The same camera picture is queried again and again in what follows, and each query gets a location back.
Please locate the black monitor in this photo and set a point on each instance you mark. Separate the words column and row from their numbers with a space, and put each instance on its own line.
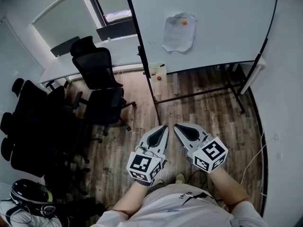
column 116, row 31
column 65, row 46

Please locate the person's white shirt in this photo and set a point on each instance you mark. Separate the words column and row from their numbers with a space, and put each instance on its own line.
column 184, row 209

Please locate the person's shoe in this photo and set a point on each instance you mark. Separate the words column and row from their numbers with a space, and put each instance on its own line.
column 180, row 178

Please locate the person's left forearm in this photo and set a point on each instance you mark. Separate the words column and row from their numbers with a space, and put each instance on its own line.
column 132, row 201

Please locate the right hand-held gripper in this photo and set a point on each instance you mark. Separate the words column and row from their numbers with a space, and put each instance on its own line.
column 209, row 156

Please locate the black mesh office chair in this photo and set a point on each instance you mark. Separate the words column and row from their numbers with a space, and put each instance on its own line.
column 97, row 65
column 30, row 103
column 26, row 150

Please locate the black marker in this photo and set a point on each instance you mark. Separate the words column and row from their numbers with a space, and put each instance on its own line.
column 162, row 65

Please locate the white roller window blind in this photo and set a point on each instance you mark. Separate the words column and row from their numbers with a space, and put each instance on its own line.
column 61, row 18

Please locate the long white desk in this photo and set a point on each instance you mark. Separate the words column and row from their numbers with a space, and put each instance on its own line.
column 59, row 67

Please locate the whiteboard on black stand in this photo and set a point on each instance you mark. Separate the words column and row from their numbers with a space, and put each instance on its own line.
column 225, row 25

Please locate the person's right forearm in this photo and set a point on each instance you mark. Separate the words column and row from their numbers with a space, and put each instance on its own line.
column 227, row 188

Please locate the white marker tray box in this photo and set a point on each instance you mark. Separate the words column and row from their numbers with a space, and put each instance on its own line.
column 162, row 73

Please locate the crumpled white paper sheet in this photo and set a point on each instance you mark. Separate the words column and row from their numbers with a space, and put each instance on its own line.
column 177, row 37

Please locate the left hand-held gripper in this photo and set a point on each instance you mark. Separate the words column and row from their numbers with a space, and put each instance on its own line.
column 142, row 165

